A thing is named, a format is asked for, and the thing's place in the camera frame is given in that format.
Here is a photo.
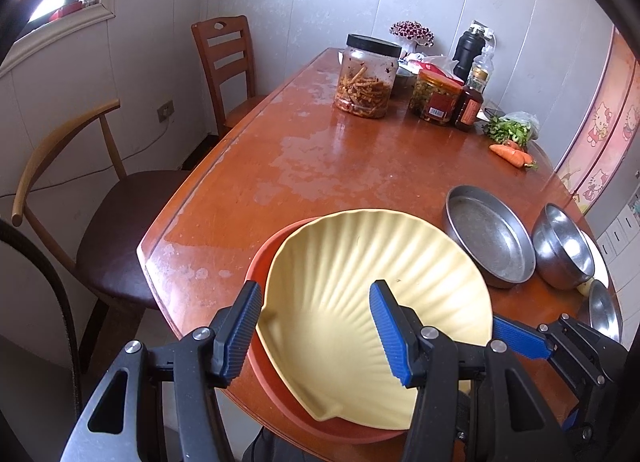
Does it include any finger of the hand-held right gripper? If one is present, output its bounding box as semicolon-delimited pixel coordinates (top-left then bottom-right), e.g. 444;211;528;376
560;407;583;433
492;315;566;362

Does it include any white bowl with yellow rim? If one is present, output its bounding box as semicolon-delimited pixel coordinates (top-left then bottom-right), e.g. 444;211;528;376
575;229;611;299

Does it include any round steel pan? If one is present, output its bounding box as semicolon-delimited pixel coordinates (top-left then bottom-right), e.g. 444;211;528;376
444;185;537;289

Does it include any red and white tissue packet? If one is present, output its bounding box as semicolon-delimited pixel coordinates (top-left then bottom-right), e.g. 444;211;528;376
400;53;458;80

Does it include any pink cartoon door panel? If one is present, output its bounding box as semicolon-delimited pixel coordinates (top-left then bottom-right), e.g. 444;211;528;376
552;27;640;215

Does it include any bag of green herbs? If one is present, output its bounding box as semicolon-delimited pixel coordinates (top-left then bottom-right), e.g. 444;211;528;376
482;111;541;148

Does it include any clear plastic bottle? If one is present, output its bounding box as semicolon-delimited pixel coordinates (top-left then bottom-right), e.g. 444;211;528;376
470;47;496;80

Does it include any red round plate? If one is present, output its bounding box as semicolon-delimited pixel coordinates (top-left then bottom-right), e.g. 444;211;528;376
243;216;416;444

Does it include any small steel bowl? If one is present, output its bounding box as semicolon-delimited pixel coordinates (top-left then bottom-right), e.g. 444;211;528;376
587;279;623;343

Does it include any curved-back wooden chair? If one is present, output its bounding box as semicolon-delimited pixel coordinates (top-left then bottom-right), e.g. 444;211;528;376
11;100;193;373

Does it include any black chair backrest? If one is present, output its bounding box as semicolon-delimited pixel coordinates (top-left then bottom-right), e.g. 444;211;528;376
0;217;83;462

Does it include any brown slatted wooden chair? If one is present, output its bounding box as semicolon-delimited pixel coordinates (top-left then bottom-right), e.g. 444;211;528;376
191;15;266;140

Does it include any yellow shell-shaped plate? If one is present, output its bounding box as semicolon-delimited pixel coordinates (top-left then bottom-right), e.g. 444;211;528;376
255;209;495;430

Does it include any dried flower decoration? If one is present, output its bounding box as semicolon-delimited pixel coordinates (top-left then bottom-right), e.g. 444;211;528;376
390;20;435;56

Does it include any large steel bowl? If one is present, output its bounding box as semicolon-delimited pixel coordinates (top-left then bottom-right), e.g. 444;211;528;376
531;203;597;290

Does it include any dark sauce bottle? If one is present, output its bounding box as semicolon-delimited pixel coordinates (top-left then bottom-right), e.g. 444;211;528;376
454;67;488;133

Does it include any red-lid pickle jar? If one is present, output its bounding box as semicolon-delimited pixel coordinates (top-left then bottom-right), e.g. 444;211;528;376
409;69;463;127

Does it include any white drawer cabinet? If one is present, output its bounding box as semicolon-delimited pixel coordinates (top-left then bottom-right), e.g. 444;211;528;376
595;202;640;273

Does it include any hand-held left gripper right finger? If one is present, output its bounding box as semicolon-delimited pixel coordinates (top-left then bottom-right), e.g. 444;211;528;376
369;280;568;462

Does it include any white wall socket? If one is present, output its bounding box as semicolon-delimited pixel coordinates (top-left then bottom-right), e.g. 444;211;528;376
470;20;497;50

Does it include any black-lid jar of pickled strips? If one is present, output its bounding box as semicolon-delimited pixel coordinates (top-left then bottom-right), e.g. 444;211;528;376
334;34;402;119

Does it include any orange carrot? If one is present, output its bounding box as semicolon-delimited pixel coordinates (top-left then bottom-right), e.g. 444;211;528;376
505;139;538;169
489;143;526;166

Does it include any black thermos flask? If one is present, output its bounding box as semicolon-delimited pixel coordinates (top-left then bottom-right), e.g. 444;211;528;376
452;25;488;83

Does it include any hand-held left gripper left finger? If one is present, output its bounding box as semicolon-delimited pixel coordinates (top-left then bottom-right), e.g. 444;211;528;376
60;281;264;462

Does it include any white wall cable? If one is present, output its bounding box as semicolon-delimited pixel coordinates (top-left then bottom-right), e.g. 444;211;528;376
0;122;168;198

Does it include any red box on windowsill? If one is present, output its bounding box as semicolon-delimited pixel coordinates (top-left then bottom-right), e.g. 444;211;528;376
48;2;83;23

